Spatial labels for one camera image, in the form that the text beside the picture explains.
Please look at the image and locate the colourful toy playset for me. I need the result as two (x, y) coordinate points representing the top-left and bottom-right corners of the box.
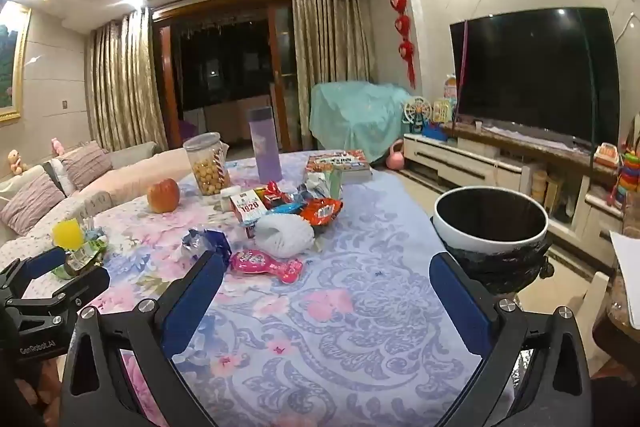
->
(430, 74), (458, 140)

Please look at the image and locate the red knot hanging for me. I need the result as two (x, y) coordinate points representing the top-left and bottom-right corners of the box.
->
(387, 0), (418, 88)

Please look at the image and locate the pink candy wrapper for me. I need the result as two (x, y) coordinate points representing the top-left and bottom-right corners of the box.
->
(229, 249), (305, 285)

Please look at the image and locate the cream television cabinet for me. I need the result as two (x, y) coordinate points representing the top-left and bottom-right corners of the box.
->
(402, 127), (640, 268)

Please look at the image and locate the pink kettlebell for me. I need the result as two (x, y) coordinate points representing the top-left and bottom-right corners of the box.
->
(385, 144), (407, 170)

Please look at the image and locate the purple drink bottle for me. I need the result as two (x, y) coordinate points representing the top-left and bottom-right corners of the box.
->
(248, 106), (283, 185)

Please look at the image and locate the rainbow ring stacking toy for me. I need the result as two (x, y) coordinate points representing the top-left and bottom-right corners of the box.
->
(612, 142), (640, 208)

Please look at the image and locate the green drink carton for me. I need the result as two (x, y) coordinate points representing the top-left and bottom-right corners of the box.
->
(325, 167), (346, 200)

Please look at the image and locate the clear jar of snack balls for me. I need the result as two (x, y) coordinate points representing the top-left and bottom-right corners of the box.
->
(183, 132), (232, 196)

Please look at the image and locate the teal covered armchair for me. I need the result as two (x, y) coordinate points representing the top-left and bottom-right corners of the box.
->
(308, 81), (413, 164)

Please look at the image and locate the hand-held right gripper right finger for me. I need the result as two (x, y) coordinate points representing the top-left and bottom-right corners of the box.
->
(429, 252), (593, 427)

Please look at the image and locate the cream sofa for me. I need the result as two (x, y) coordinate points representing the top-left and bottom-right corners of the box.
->
(0, 142), (196, 268)

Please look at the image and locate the stack of picture books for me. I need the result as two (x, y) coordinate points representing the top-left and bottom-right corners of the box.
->
(305, 150), (373, 184)

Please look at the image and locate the black flat screen television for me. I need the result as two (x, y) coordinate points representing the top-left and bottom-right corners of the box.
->
(449, 7), (615, 152)

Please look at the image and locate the red snack packet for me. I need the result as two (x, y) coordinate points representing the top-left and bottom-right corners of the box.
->
(265, 181), (296, 210)

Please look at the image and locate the red and white box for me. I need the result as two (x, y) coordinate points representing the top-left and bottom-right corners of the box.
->
(231, 189), (265, 224)

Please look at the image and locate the pink striped cushion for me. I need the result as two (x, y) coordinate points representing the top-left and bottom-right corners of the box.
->
(60, 141), (113, 192)
(0, 172), (66, 237)

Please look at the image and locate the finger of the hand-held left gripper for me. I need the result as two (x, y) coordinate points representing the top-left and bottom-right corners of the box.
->
(5, 267), (111, 309)
(0, 247), (67, 298)

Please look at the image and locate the red apple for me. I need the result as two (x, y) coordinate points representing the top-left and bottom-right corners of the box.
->
(146, 178), (181, 214)

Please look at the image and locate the wooden framed glass door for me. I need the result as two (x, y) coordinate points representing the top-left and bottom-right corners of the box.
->
(150, 0), (301, 148)

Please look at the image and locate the gold patterned curtain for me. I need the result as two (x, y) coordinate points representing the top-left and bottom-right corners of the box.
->
(291, 0), (376, 152)
(85, 7), (168, 152)

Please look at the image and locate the toy ferris wheel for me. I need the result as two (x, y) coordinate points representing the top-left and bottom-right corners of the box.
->
(402, 97), (432, 135)

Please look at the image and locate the blue foil wrapper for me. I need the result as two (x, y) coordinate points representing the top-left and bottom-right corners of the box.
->
(180, 228), (232, 265)

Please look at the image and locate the green labelled packet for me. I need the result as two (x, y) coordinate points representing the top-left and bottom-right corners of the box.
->
(52, 237), (108, 280)

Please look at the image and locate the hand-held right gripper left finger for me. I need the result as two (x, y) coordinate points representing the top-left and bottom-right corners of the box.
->
(60, 249), (226, 427)

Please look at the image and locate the orange snack packet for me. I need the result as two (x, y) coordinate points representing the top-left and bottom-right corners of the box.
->
(300, 198), (345, 233)

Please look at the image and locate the white plastic wrapper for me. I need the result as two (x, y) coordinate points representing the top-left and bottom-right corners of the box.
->
(300, 172), (328, 202)

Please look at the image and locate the white paper sheet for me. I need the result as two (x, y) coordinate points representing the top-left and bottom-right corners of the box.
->
(609, 231), (640, 330)

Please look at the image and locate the gold framed painting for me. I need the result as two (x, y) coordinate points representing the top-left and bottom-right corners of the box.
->
(0, 4), (32, 124)

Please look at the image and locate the orange white toy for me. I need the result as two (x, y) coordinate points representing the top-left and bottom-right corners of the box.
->
(595, 142), (621, 168)

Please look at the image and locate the dark wooden side table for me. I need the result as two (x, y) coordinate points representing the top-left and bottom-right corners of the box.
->
(592, 207), (640, 378)

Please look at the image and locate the white trash bin black liner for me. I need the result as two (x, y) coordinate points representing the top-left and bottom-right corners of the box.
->
(433, 186), (553, 295)

